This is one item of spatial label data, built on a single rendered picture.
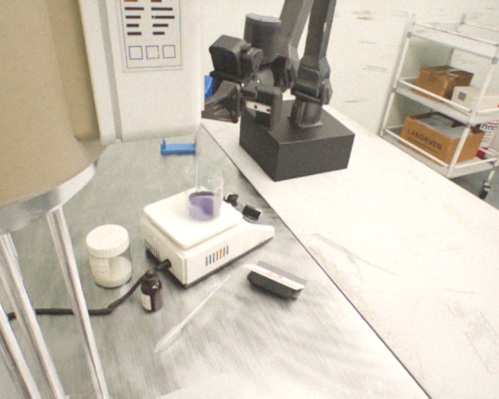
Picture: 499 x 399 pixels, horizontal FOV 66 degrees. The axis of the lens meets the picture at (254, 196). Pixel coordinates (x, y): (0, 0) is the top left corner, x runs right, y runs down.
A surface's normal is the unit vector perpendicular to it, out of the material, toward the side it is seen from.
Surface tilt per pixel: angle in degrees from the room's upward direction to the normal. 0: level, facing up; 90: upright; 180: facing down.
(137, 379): 0
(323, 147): 90
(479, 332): 0
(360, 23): 90
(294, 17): 69
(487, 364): 0
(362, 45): 90
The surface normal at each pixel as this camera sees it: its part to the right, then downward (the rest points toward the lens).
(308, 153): 0.43, 0.52
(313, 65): -0.54, 0.38
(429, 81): -0.83, 0.24
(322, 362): 0.07, -0.83
